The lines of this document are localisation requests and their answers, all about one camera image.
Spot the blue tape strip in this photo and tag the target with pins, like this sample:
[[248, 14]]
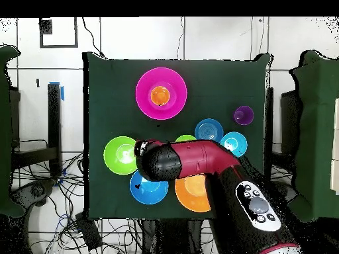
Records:
[[62, 93]]

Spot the black power box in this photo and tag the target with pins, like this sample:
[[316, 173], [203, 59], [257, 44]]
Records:
[[88, 231]]

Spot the large orange bowl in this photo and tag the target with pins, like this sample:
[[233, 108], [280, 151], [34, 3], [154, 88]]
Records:
[[190, 195]]

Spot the dark grey chair base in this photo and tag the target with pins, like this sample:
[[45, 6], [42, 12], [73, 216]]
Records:
[[290, 191], [34, 191]]

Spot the purple cup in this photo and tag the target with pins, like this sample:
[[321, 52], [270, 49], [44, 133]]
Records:
[[243, 115]]

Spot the orange cup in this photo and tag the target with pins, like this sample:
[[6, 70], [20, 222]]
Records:
[[160, 95]]

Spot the large green bowl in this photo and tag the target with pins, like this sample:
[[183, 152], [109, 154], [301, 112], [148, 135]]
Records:
[[119, 156]]

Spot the dark blue bowl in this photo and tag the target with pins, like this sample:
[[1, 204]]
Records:
[[209, 131]]

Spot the small light blue bowl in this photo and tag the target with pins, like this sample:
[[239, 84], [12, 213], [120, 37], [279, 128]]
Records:
[[235, 143]]

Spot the green cloth covered side table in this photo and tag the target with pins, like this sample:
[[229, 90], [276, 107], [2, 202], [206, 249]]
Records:
[[5, 132], [317, 132]]

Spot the black square floor frame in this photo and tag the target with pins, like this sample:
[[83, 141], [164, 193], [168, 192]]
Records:
[[45, 26]]

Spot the dark green tablecloth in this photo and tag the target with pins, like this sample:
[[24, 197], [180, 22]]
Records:
[[114, 92]]

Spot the large pink bowl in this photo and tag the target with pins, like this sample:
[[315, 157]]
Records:
[[143, 100]]

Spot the small green bowl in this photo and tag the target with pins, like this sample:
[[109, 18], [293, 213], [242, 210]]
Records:
[[185, 138]]

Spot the black metal frame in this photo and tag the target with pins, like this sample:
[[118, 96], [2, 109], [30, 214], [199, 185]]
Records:
[[54, 119]]

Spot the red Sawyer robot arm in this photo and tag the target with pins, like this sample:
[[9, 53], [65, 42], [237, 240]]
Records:
[[201, 158]]

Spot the medium blue bowl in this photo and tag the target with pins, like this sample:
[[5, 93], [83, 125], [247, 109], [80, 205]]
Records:
[[148, 191]]

